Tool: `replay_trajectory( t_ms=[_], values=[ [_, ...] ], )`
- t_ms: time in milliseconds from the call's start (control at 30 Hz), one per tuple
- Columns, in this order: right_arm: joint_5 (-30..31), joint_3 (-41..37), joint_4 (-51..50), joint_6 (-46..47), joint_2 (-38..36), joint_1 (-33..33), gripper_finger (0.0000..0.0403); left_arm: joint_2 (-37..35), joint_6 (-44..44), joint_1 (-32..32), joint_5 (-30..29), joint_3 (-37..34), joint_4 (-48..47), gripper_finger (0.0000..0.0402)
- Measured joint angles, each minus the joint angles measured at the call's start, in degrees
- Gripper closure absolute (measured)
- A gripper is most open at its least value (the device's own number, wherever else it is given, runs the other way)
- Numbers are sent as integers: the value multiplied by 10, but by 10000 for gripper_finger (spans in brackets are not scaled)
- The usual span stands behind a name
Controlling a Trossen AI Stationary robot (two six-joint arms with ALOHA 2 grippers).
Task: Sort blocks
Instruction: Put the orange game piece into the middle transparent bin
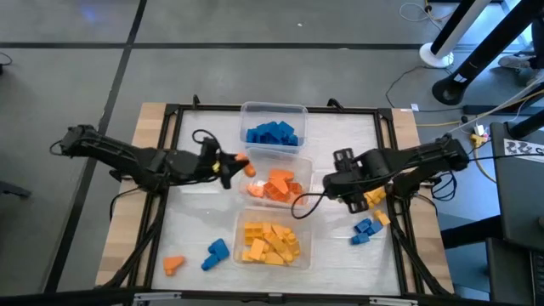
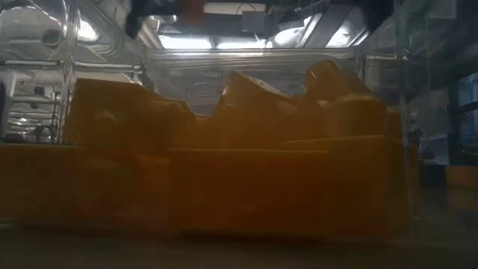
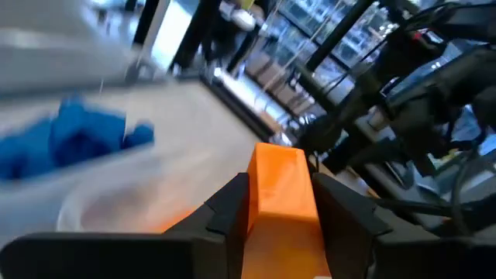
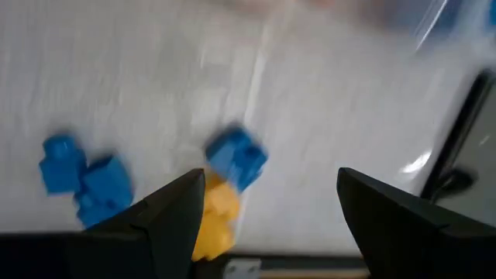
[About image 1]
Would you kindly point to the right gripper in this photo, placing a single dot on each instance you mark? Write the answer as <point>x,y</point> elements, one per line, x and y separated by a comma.
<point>348,180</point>

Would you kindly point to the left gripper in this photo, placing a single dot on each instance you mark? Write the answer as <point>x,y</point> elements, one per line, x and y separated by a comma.
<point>208,163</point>

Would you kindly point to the orange toy block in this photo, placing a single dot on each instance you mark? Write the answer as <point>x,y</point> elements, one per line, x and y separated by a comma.
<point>297,199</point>
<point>280,185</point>
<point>251,171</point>
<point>256,190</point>
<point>281,174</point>
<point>295,187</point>
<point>173,264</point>
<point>272,193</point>

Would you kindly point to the yellow toy block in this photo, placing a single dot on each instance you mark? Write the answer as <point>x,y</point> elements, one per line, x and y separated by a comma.
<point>253,231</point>
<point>257,249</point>
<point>376,195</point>
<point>274,258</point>
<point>268,229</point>
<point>291,251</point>
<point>246,256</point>
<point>381,217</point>
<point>282,234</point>

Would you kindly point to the clear plastic bin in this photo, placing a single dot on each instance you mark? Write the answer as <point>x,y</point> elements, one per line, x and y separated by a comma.
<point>306,170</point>
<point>304,221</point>
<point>272,111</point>

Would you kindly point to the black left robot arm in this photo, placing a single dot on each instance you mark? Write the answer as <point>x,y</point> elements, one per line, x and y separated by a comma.
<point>127,163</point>

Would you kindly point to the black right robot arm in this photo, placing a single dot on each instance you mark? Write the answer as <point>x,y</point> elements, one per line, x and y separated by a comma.
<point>425,159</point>

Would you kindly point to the white table mat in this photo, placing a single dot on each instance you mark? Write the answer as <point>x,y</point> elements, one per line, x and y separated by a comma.
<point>323,140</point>

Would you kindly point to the white paper tag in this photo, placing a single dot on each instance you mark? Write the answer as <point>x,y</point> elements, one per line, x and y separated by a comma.
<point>415,107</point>

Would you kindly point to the yellow plug adapter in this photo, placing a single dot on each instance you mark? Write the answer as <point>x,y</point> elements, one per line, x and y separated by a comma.
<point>478,140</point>

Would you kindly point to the white charger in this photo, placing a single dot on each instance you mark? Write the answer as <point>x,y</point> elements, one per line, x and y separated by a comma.
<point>479,129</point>

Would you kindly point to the white pole with round base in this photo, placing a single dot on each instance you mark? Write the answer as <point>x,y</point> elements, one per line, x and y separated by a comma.
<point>433,56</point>

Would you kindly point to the black side desk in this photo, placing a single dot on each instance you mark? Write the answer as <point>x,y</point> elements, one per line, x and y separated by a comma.
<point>518,204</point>

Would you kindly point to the white marker sheet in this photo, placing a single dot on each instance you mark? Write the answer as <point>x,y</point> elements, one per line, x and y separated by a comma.
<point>523,149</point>

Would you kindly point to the black stand leg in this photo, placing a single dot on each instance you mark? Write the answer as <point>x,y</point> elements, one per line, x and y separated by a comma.
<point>527,125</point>

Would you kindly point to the black front beam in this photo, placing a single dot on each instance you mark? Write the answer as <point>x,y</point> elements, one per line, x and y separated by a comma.
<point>85,297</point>

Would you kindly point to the black stand foot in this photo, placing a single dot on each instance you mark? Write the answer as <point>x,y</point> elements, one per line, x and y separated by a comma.
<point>15,190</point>

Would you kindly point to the person's leg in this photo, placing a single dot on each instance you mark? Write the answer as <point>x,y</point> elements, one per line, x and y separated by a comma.
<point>537,55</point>

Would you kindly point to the black stand post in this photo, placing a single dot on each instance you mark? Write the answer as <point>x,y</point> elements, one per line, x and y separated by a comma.
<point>446,91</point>

